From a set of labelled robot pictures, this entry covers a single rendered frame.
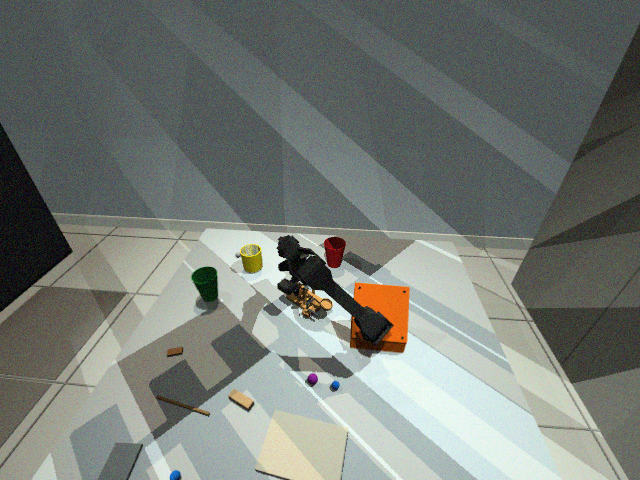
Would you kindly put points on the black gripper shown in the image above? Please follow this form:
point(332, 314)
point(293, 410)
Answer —
point(289, 287)

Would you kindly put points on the dark red cup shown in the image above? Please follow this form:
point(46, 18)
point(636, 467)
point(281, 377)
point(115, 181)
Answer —
point(334, 248)

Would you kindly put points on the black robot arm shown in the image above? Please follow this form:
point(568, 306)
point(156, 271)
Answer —
point(373, 325)

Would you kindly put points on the green cup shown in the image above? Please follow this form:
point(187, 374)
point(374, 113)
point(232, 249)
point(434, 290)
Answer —
point(205, 279)

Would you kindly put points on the yellow mug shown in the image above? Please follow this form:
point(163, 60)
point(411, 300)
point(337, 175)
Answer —
point(251, 258)

